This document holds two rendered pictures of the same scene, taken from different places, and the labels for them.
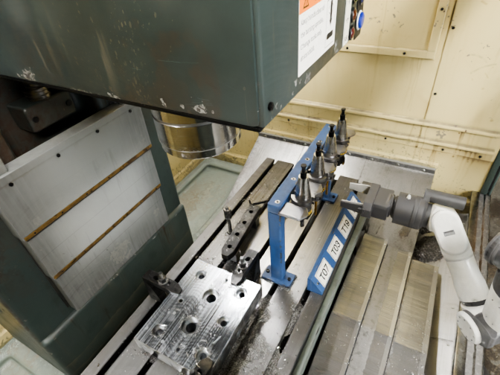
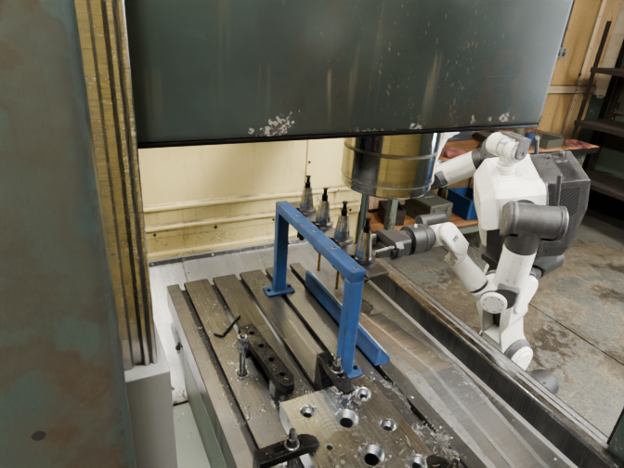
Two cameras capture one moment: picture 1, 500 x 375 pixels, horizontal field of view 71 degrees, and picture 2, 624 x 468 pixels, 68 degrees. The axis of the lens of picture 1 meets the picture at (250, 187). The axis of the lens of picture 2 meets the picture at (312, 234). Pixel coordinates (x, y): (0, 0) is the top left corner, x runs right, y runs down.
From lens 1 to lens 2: 0.89 m
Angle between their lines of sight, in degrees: 52
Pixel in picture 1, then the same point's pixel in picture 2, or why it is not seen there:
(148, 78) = (469, 97)
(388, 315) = (410, 357)
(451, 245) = (460, 247)
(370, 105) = (253, 188)
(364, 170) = (265, 260)
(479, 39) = not seen: hidden behind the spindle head
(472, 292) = (481, 277)
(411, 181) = (309, 253)
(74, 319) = not seen: outside the picture
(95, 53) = (421, 78)
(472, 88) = (334, 150)
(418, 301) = (407, 339)
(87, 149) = not seen: hidden behind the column
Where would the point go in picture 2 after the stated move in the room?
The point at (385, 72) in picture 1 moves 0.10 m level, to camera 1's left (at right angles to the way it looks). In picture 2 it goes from (264, 149) to (248, 155)
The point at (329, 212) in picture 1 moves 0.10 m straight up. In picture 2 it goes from (302, 300) to (304, 274)
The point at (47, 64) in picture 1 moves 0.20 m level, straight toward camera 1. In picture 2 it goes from (334, 101) to (499, 114)
